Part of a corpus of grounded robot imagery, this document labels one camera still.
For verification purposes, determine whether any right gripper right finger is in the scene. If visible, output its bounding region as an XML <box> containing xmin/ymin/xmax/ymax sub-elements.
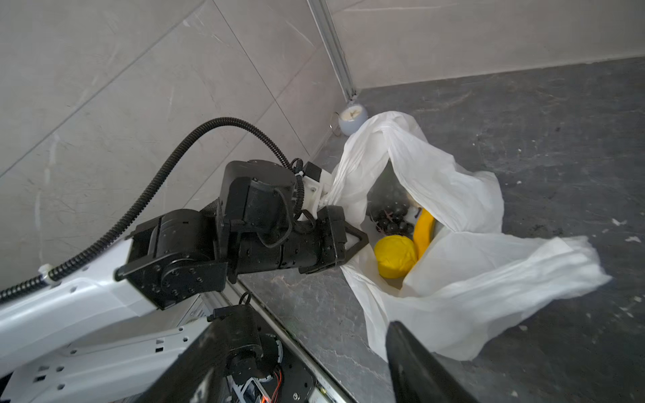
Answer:
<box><xmin>386</xmin><ymin>322</ymin><xmax>476</xmax><ymax>403</ymax></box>

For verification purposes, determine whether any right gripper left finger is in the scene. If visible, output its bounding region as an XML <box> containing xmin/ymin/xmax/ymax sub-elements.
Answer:
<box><xmin>137</xmin><ymin>318</ymin><xmax>237</xmax><ymax>403</ymax></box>

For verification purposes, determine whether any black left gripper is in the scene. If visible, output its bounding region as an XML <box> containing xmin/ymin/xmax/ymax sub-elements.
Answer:
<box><xmin>215</xmin><ymin>161</ymin><xmax>370</xmax><ymax>282</ymax></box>

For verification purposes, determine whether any yellow fake lemon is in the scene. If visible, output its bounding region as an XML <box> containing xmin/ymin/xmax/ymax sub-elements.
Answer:
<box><xmin>374</xmin><ymin>235</ymin><xmax>418</xmax><ymax>280</ymax></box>

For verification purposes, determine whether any yellow fake banana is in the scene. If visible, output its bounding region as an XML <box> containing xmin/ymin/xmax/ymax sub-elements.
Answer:
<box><xmin>413</xmin><ymin>209</ymin><xmax>436</xmax><ymax>260</ymax></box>

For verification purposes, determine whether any white plastic bag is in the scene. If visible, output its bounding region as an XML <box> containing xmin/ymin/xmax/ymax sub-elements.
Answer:
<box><xmin>324</xmin><ymin>112</ymin><xmax>610</xmax><ymax>360</ymax></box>

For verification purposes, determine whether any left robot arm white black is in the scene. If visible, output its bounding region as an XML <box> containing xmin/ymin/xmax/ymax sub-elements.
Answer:
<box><xmin>1</xmin><ymin>161</ymin><xmax>369</xmax><ymax>402</ymax></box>

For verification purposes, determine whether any dark fake grapes bunch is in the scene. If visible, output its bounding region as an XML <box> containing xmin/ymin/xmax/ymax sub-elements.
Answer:
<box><xmin>367</xmin><ymin>201</ymin><xmax>420</xmax><ymax>238</ymax></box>

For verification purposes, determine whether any small grey-white round pot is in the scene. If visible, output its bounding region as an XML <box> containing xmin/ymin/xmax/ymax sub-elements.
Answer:
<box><xmin>338</xmin><ymin>103</ymin><xmax>369</xmax><ymax>136</ymax></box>

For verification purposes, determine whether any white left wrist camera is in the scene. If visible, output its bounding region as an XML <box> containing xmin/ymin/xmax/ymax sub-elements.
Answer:
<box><xmin>302</xmin><ymin>162</ymin><xmax>333</xmax><ymax>218</ymax></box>

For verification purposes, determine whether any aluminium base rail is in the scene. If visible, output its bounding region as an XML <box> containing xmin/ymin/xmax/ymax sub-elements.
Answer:
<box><xmin>214</xmin><ymin>283</ymin><xmax>355</xmax><ymax>402</ymax></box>

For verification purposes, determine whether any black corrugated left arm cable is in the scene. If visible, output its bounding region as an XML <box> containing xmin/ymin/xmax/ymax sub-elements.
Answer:
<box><xmin>0</xmin><ymin>117</ymin><xmax>307</xmax><ymax>306</ymax></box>

